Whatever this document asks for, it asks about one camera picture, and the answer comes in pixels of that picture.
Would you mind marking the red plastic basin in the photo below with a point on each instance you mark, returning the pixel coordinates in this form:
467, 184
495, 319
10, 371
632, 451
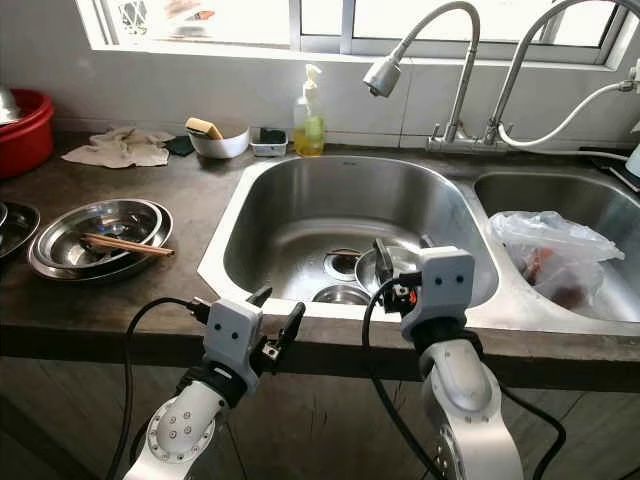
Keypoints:
25, 145

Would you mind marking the stainless steel double sink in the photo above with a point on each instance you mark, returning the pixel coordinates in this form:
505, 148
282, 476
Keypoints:
290, 200

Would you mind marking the chrome gooseneck faucet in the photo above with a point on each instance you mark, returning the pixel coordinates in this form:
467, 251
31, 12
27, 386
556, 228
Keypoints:
510, 80

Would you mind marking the white crumpled cloth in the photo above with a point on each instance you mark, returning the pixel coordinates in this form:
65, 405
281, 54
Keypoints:
120, 150

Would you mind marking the small white plastic tray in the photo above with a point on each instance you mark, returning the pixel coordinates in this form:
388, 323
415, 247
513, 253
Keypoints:
267, 149

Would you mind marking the small stainless steel bowl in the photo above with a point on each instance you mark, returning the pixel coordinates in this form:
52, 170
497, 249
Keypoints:
340, 296

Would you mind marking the steel dome lid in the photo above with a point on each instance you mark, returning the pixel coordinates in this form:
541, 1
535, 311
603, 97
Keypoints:
8, 108

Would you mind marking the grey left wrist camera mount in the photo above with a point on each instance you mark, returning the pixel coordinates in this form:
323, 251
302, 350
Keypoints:
232, 335

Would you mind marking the white sponge holder bowl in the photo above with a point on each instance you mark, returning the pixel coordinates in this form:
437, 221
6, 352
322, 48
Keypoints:
220, 147

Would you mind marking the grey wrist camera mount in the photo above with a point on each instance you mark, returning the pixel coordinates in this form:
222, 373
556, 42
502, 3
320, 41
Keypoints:
232, 335
445, 280

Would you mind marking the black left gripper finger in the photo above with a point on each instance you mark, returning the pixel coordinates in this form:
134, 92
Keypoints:
293, 322
260, 295

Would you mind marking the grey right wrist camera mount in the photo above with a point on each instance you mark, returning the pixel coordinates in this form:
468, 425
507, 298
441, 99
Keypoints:
445, 280

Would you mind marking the yellow sponge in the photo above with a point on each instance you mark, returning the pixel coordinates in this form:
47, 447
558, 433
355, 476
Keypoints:
203, 128

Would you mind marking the dark scrubber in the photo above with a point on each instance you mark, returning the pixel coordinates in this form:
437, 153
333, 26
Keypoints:
271, 135

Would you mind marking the wide stainless steel plate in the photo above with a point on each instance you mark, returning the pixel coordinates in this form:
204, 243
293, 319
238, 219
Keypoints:
140, 262

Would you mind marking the clear plastic bag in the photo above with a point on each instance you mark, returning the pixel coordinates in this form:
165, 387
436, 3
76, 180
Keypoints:
550, 240

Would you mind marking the wooden cabinet front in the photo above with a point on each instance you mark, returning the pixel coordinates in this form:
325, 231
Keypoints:
60, 420

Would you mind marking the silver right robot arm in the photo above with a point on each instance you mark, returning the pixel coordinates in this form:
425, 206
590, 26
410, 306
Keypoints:
470, 410

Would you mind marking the yellow dish soap pump bottle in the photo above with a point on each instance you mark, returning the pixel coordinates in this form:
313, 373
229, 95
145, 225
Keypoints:
310, 135

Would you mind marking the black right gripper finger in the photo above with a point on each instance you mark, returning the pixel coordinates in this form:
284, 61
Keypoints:
384, 262
426, 242

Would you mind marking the green scouring pad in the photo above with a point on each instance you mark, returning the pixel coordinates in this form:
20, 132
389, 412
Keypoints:
180, 147

